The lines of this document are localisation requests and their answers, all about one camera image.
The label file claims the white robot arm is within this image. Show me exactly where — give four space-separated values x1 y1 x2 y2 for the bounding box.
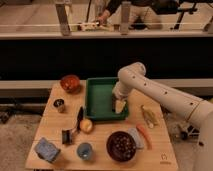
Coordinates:
112 62 213 171

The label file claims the blue plastic cup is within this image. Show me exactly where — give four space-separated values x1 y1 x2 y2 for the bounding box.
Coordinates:
77 142 93 161

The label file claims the small metal cup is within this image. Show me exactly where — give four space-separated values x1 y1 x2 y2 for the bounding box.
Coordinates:
53 99 65 113

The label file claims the green plastic tray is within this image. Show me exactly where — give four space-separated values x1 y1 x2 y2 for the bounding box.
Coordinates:
84 77 129 121

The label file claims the grey cloth piece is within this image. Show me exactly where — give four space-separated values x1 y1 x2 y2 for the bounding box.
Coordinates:
127 128 144 149

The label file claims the dark brown bowl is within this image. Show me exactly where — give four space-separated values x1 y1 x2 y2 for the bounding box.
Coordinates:
106 131 136 162

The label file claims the orange carrot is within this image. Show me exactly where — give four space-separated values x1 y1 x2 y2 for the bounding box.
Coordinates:
136 124 152 150

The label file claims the orange-red bowl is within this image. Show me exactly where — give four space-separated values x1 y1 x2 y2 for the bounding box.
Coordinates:
60 75 80 93

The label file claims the blue sponge block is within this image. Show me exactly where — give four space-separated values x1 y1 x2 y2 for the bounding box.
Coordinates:
34 137 61 163

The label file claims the person in background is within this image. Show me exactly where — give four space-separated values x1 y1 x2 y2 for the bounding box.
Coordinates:
96 0 179 30

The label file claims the black handled brush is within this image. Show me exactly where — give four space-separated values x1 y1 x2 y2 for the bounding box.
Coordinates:
62 108 84 145

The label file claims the wooden post right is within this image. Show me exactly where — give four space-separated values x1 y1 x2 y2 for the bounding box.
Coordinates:
120 1 131 35

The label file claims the wooden post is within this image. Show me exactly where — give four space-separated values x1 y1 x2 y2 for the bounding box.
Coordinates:
120 1 131 35
55 0 71 36

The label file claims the wooden post left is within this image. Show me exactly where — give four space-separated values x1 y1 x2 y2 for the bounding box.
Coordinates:
55 0 71 36

